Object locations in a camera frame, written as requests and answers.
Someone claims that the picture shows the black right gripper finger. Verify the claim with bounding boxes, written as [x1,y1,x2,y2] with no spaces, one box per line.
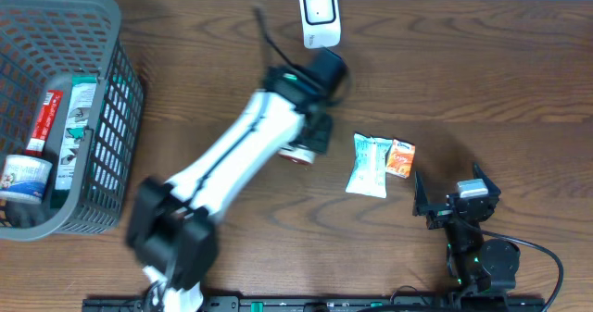
[473,162,501,198]
[412,171,449,217]

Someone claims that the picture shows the green lid jar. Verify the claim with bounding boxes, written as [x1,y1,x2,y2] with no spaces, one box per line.
[278,146,316,165]

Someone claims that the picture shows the orange Kleenex tissue pack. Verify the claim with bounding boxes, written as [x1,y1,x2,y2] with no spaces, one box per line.
[385,139,415,179]

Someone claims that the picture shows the green white wipes pack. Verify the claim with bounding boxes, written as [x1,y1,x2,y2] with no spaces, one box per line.
[346,133,392,198]

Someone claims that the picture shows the white round tub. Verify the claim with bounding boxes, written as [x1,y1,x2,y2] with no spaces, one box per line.
[1,155,53,205]

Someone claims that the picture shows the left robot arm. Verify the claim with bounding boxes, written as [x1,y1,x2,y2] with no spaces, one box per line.
[125,48,348,311]

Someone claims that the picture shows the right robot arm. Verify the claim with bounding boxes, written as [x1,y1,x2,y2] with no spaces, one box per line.
[412,165,520,298]

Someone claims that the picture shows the white barcode scanner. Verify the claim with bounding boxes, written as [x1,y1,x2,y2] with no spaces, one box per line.
[299,0,342,49]

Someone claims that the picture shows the red snack package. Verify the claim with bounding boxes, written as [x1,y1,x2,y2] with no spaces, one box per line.
[24,90,63,157]

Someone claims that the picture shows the grey plastic shopping basket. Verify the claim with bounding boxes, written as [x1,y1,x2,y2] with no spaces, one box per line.
[1,0,145,242]

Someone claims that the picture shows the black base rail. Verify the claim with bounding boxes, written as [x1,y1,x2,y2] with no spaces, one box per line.
[82,294,547,312]

